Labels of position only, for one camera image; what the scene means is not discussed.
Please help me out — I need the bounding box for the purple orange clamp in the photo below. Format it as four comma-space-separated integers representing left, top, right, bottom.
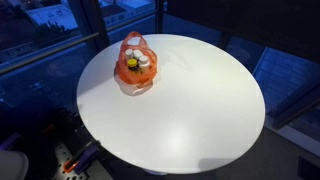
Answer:
63, 141, 99, 174

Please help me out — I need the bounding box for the white cap bottle middle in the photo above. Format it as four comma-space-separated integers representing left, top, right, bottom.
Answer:
133, 50, 143, 59

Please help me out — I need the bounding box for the grey perforated metal plate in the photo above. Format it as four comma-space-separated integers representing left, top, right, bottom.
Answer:
53, 141, 89, 180

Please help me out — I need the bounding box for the brown bottle yellow cap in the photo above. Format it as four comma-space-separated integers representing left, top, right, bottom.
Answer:
127, 58, 139, 73

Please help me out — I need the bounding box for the metal window handrail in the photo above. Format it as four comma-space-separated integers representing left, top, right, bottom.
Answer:
0, 31, 101, 76

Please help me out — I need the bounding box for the white cap bottle left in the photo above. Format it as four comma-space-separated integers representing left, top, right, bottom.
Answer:
125, 49, 133, 61

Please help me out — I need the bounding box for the orange plastic bag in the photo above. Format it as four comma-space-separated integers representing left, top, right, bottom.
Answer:
115, 31, 158, 85

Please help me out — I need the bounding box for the white cap bottle right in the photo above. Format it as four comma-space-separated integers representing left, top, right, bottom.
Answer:
139, 55, 150, 74

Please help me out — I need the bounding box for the white cap bottle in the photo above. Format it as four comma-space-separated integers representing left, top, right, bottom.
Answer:
125, 49, 133, 61
133, 50, 143, 59
139, 55, 150, 74

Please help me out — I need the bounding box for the round white table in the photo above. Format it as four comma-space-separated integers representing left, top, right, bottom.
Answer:
77, 34, 265, 174

